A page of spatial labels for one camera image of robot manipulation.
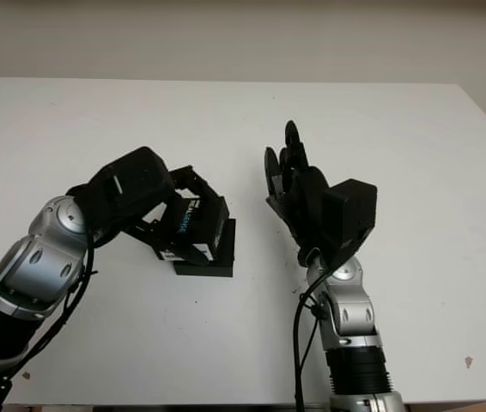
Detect black RealSense box lid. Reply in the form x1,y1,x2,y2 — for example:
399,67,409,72
151,196,232,264

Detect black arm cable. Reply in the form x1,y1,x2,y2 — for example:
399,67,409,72
9,229,99,381
292,252,335,412

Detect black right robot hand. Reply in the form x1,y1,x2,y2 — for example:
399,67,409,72
263,120,334,264

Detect black camera box base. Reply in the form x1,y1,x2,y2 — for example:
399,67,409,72
173,218,237,278

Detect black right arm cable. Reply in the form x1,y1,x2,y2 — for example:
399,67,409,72
292,252,335,412

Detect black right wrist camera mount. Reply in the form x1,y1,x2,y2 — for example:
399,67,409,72
322,179,379,268

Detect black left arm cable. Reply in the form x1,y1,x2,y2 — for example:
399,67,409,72
9,229,99,381

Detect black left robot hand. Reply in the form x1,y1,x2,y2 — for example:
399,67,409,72
66,146,228,255

